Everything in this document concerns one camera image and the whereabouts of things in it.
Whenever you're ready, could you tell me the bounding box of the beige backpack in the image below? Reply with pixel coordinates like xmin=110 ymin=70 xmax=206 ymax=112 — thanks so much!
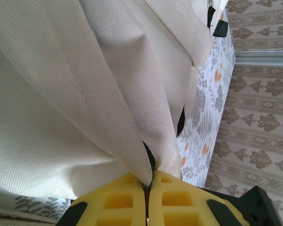
xmin=0 ymin=0 xmax=230 ymax=201

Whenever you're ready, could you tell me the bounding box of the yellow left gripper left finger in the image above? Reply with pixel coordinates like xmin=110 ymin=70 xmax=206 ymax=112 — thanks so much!
xmin=58 ymin=171 xmax=149 ymax=226

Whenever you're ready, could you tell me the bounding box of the aluminium corner post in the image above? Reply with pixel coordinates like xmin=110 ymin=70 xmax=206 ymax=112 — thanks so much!
xmin=234 ymin=49 xmax=283 ymax=68

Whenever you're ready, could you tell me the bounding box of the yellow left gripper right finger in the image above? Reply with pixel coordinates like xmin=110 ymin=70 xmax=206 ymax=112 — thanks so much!
xmin=148 ymin=169 xmax=250 ymax=226

